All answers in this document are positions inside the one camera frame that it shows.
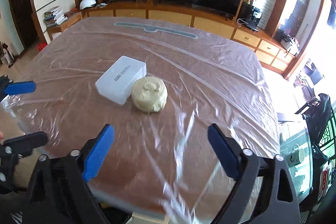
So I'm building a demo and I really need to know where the white printer device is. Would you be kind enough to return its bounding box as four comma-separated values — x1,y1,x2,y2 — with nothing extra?
280,36,299,55

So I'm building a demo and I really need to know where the white helmet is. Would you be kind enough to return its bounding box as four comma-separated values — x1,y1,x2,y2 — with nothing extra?
79,0,97,10

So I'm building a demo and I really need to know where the white green mug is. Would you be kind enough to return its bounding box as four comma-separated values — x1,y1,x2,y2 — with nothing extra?
287,147,305,167

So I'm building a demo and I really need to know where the glass top side table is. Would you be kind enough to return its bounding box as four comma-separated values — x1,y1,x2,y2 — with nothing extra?
277,113,313,202

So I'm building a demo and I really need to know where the dark wooden door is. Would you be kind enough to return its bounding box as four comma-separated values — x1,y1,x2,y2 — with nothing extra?
9,0,38,50

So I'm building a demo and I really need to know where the small wooden side table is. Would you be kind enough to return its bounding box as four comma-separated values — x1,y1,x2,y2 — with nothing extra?
47,12,83,41

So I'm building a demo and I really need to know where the stack of books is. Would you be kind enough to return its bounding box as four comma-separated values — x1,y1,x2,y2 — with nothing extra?
43,6,68,28

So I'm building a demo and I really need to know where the black bag on chair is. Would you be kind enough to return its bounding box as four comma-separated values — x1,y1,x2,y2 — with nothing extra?
302,93,332,145

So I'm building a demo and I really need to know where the white translucent plastic box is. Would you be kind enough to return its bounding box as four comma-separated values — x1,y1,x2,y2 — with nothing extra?
95,56,147,105

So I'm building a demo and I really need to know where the red plastic stool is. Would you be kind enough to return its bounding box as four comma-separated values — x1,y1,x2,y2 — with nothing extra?
37,42,48,52

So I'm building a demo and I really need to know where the beige round bread bun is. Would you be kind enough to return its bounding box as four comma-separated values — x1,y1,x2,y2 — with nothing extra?
131,76,168,113

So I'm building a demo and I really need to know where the black coffee machine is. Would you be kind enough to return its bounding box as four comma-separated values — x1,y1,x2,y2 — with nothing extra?
236,0,262,32

